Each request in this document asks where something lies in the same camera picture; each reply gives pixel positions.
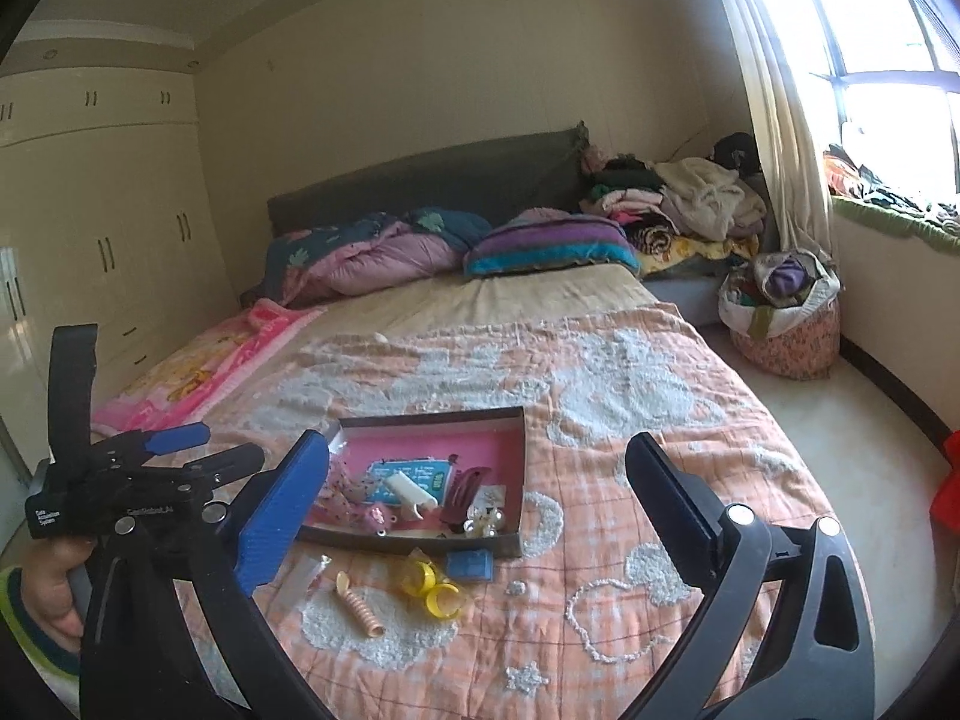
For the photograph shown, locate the polka dot mesh bow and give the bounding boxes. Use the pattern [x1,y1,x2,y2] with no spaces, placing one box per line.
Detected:
[319,457,379,528]

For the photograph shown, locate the clear plastic bag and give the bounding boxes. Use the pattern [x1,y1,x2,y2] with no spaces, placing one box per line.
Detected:
[274,554,332,614]

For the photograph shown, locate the pink fuzzy hair clip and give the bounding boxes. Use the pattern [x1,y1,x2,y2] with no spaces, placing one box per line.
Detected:
[361,502,397,538]

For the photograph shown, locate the cream hair claw clip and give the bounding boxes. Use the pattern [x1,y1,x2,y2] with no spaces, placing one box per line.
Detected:
[384,472,439,522]

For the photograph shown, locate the yellow bangles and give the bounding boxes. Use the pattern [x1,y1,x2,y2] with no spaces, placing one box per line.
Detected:
[398,550,467,621]

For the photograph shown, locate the maroon hair clip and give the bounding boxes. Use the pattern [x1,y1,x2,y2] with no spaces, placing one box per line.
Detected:
[439,466,491,533]

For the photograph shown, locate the earring card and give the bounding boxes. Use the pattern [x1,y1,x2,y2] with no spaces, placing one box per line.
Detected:
[473,484,508,511]

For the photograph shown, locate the pearl hair claw clip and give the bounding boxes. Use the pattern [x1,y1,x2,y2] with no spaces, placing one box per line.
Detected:
[462,505,506,538]

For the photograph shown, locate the left hand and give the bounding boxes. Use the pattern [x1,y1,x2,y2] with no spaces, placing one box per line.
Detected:
[21,536,96,653]

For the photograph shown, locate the pink cartoon blanket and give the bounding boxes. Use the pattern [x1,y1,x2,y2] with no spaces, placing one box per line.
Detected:
[91,299,325,437]

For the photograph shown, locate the dark cardboard box tray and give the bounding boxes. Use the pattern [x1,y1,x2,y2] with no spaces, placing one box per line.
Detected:
[299,406,527,559]

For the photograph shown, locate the small blue packet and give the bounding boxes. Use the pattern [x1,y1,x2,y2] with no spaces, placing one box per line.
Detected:
[444,550,494,583]

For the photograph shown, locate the floral laundry basket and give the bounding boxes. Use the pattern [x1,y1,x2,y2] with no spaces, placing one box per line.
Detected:
[718,249,841,380]

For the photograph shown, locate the cream wardrobe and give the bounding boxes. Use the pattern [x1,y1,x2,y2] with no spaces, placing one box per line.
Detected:
[2,67,238,466]

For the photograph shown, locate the beige bed sheet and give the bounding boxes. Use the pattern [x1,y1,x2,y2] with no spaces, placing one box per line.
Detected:
[110,260,662,407]

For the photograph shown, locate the red plastic bag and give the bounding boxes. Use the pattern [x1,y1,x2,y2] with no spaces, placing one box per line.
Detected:
[929,431,960,535]

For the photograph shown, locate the pink and navy duvet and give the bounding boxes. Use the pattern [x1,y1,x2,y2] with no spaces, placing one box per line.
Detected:
[256,206,491,307]

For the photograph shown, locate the pile of clothes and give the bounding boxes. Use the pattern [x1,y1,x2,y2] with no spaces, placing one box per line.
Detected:
[579,132,773,278]

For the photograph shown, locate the purple striped pillow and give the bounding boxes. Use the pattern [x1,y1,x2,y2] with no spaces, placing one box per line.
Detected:
[464,215,641,278]

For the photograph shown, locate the cream curtain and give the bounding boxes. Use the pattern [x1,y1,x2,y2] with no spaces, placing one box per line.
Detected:
[721,0,836,263]

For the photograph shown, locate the clothes on window sill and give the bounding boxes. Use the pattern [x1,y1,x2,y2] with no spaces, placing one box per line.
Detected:
[822,145,960,257]

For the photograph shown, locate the dark green headboard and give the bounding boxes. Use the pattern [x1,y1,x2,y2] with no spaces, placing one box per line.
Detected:
[267,124,589,238]

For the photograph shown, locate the peach spiral hair tie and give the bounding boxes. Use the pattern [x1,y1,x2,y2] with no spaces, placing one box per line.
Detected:
[333,569,386,641]

